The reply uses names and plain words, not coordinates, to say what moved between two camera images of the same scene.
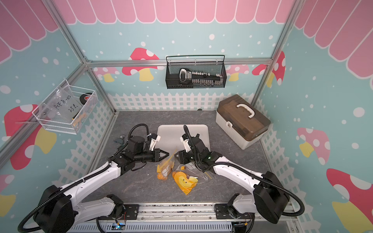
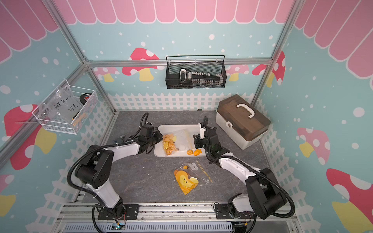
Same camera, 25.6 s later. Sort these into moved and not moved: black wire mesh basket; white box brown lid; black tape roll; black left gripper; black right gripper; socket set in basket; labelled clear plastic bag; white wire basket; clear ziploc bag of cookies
Moved: black left gripper; black right gripper; clear ziploc bag of cookies
Not moved: socket set in basket; black wire mesh basket; white box brown lid; white wire basket; black tape roll; labelled clear plastic bag
